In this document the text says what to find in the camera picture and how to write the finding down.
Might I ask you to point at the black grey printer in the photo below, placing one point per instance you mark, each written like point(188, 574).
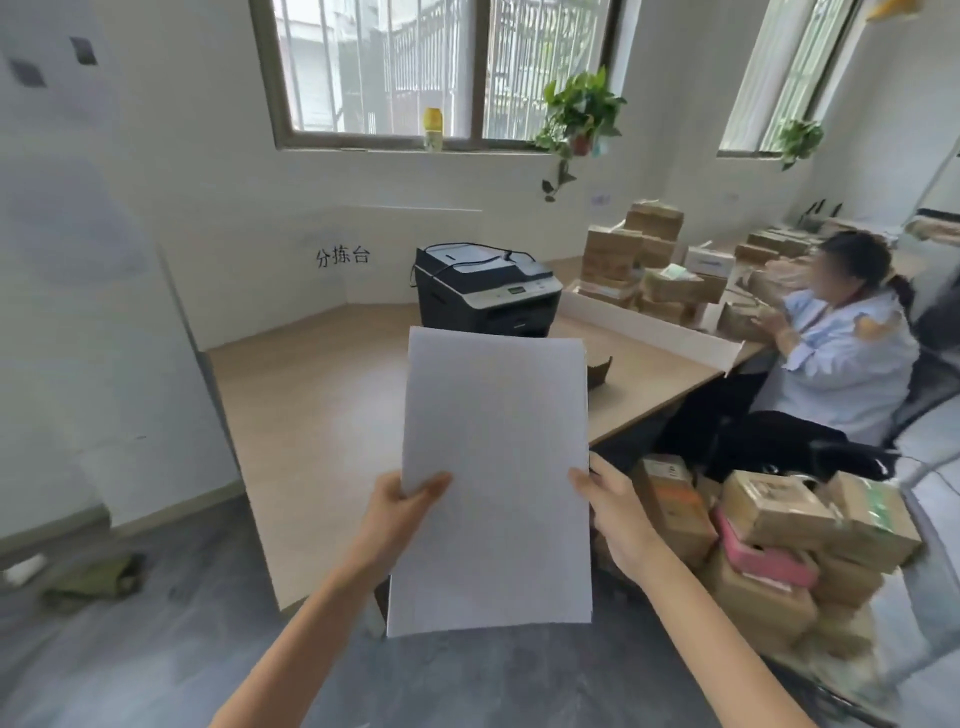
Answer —
point(487, 289)

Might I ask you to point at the narrow barred window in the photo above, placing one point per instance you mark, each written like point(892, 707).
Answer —
point(795, 75)

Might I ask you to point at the pink flat box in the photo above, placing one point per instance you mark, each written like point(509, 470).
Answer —
point(765, 559)

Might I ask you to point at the person's right hand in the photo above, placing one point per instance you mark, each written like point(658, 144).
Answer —
point(622, 525)

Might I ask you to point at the white small box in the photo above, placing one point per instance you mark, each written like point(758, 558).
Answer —
point(709, 261)

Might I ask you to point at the person's left hand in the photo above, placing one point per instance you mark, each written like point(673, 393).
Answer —
point(382, 525)

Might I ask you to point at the large barred window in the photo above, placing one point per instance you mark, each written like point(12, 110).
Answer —
point(442, 67)

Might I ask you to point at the person's right forearm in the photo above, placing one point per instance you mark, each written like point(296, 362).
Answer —
point(705, 637)

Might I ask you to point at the potted green trailing plant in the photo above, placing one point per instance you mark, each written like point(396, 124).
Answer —
point(577, 120)

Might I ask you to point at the pile of brown cardboard boxes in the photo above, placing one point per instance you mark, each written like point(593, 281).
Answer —
point(780, 555)
point(667, 270)

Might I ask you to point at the grey office chair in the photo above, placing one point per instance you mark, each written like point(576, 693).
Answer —
point(926, 397)

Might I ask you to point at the green cloth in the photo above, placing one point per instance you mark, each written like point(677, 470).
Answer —
point(94, 581)

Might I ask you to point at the person's left forearm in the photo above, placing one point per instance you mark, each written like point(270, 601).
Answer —
point(315, 645)

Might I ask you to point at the yellow bottle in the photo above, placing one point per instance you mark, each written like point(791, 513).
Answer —
point(433, 129)

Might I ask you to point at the dark wall plate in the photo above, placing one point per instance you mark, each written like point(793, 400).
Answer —
point(84, 50)
point(26, 73)

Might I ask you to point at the long white cardboard tray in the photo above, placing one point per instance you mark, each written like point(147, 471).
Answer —
point(645, 326)

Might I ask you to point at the white paper sheet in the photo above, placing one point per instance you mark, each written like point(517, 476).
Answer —
point(495, 480)

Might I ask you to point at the small potted green plant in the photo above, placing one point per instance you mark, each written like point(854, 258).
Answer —
point(797, 141)

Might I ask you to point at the person's right thumb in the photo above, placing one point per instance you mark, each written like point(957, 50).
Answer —
point(583, 484)

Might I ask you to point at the person's left thumb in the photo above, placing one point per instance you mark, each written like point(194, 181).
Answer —
point(429, 487)

